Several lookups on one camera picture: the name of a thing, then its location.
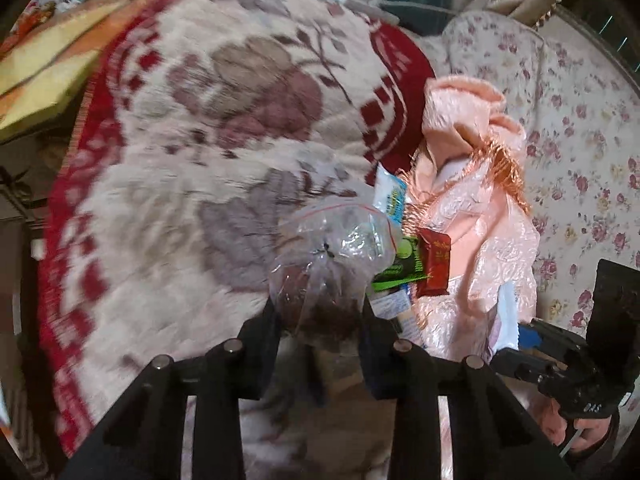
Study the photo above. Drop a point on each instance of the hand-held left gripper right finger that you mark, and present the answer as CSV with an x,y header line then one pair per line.
x,y
375,355

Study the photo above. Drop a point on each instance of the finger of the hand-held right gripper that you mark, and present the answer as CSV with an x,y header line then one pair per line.
x,y
520,367
532,336

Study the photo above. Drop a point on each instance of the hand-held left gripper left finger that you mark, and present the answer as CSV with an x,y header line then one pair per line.
x,y
265,345

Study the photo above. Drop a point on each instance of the pale blue snack wrapper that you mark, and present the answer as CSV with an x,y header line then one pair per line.
x,y
395,306

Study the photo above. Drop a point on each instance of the green black snack packet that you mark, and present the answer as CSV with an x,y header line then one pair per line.
x,y
400,271

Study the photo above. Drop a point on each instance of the clear zip bag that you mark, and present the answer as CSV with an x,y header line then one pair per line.
x,y
325,260

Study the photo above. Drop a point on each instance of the red snack packet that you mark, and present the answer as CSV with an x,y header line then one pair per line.
x,y
434,260

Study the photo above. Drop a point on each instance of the blue white snack packet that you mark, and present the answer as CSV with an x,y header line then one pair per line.
x,y
391,195

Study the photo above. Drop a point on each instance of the person's right hand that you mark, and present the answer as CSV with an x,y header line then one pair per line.
x,y
592,435

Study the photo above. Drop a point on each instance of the pink fringed cloth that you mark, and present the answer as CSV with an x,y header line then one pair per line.
x,y
475,240

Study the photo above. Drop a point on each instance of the floral fleece blanket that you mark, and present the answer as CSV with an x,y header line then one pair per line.
x,y
200,160

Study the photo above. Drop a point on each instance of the rose print bedsheet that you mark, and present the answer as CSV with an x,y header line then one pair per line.
x,y
575,135

